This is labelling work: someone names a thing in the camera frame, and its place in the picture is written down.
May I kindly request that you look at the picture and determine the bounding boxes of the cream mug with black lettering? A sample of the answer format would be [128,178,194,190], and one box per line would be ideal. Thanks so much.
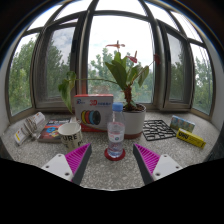
[57,121,84,150]

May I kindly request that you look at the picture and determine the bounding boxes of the clear blue-capped water bottle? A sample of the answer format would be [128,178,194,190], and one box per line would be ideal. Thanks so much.
[106,101,126,158]

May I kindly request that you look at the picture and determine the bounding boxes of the colourful dark book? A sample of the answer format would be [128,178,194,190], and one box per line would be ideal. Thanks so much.
[37,118,71,144]

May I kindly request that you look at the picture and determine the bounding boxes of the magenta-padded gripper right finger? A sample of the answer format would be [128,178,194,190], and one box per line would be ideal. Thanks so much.
[132,143,184,186]

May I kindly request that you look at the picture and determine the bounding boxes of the large dark-framed window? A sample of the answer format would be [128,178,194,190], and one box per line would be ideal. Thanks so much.
[4,0,216,124]

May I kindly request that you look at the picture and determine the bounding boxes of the yellow rectangular box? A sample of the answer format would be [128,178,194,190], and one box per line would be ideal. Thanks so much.
[175,128,207,149]

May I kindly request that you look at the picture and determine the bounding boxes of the black plastic grid trivet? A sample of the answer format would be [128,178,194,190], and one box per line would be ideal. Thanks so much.
[142,119,178,142]

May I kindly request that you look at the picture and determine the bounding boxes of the potted plant in white pot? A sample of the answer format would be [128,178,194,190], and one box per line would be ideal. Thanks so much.
[58,40,161,140]

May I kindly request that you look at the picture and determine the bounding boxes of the white and red filament box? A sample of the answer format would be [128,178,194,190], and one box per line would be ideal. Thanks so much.
[73,93,115,133]

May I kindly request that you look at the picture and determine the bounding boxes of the flat round red coaster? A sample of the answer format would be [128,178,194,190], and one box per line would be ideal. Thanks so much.
[103,147,127,162]

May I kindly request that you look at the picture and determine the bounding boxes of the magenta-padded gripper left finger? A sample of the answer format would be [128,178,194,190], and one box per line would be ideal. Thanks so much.
[41,143,93,186]

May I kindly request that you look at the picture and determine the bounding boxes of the white power strip with cable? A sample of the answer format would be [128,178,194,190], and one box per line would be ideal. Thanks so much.
[13,111,47,147]

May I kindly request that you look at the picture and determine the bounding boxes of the blue and green small box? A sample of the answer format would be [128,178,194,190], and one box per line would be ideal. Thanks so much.
[169,114,197,134]

